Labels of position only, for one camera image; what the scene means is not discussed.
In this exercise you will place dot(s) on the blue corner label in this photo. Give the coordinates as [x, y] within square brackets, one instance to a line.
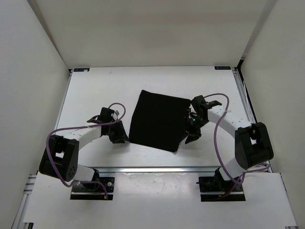
[222, 68]
[81, 69]

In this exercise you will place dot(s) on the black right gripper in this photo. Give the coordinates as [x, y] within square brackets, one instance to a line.
[188, 129]

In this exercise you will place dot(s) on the aluminium left frame rail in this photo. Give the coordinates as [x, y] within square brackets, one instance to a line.
[52, 94]

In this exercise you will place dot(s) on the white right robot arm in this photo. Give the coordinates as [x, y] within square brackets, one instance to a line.
[230, 123]

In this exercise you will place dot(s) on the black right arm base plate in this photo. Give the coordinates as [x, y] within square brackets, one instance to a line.
[212, 190]

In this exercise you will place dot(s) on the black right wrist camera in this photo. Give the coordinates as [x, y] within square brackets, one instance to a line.
[199, 103]

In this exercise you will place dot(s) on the aluminium right frame rail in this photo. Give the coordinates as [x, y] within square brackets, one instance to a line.
[247, 95]

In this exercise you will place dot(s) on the black skirt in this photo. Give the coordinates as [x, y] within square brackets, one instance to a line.
[158, 121]

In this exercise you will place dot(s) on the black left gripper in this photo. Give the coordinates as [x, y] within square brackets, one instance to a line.
[121, 135]

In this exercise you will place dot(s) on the blue left corner label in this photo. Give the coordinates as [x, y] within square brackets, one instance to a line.
[81, 69]

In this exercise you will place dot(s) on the blue right corner label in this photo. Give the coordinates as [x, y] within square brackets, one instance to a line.
[222, 68]

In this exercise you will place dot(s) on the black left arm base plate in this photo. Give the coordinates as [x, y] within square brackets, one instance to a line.
[94, 191]

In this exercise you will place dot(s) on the white front cover board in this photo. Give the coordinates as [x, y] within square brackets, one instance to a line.
[161, 201]

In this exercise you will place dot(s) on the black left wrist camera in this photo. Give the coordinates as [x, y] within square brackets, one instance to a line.
[106, 115]

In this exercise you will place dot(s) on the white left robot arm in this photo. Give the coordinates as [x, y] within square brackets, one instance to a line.
[60, 158]

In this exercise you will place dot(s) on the aluminium frame rail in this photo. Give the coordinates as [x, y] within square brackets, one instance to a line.
[52, 94]
[247, 95]

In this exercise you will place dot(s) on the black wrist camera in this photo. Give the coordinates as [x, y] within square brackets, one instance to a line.
[106, 115]
[199, 103]

